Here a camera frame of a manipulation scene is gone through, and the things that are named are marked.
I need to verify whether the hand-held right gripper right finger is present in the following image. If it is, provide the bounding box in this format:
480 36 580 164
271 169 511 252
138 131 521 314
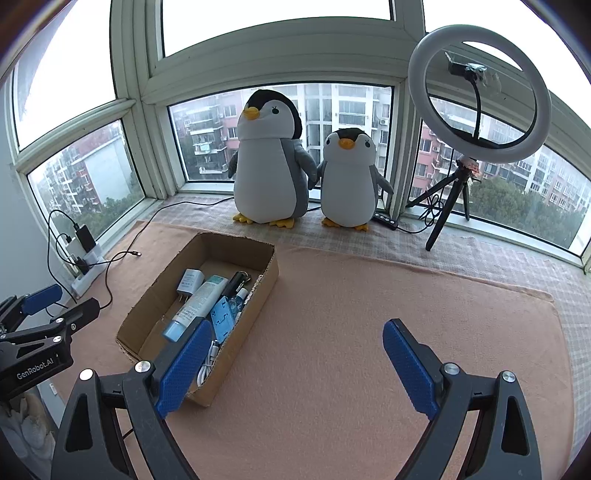
382 318 542 480

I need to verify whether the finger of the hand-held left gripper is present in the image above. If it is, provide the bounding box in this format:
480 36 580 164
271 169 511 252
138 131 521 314
0 298 101 358
0 283 64 333

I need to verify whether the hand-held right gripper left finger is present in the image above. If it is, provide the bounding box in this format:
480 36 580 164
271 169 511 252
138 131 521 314
50 318 214 480

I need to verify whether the white cable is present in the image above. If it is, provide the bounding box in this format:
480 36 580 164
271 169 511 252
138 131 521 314
197 339 221 387

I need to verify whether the blue rectangular case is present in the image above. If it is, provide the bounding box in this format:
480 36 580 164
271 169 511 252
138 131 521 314
210 296 244 344

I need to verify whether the white lotion tube blue cap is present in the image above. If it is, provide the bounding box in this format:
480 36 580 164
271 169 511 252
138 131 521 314
161 275 228 341

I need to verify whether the white wall charger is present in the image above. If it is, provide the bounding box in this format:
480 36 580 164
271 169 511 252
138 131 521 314
177 269 205 304

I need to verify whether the brown cardboard box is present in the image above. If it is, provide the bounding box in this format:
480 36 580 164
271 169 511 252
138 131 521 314
115 232 280 408

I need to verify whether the black cylindrical tube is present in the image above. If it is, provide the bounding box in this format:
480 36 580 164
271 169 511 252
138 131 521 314
225 271 252 297

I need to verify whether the white power strip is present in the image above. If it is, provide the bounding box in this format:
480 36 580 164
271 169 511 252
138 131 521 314
70 244 105 298

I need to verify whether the pink felt mat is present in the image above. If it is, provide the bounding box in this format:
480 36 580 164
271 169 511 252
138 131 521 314
46 220 575 480

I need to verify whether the checked grey cloth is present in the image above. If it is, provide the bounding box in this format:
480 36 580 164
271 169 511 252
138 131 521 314
139 194 591 462

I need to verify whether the black tripod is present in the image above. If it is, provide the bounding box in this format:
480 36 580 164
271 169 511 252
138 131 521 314
405 157 483 252

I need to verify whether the small grey penguin plush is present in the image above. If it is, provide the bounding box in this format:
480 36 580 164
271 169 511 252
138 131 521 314
308 128 394 232

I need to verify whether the large grey penguin plush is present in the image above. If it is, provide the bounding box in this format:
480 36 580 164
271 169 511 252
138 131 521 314
227 89 319 230

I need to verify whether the black gooseneck phone holder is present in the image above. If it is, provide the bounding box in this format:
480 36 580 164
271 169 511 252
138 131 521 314
445 53 488 139

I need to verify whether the black usb cable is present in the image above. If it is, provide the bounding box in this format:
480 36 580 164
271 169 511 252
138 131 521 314
48 249 141 319

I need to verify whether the black power bank cable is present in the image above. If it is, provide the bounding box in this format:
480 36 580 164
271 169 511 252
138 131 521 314
47 209 81 278

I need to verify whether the black inline remote cable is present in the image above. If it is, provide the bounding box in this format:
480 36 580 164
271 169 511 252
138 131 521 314
373 191 445 234

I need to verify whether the long black power cable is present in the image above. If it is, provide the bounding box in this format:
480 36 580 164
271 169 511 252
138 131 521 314
90 196 235 266

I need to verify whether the white ring light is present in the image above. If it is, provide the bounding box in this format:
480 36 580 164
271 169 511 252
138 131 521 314
407 24 550 164

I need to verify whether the white window frame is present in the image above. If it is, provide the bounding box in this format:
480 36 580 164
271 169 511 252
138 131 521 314
0 0 591 278

